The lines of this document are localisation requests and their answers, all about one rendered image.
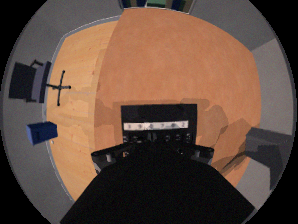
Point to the black lighting desk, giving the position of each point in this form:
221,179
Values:
170,121

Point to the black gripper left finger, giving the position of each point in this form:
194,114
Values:
108,156

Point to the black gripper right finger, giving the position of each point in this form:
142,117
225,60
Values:
191,151

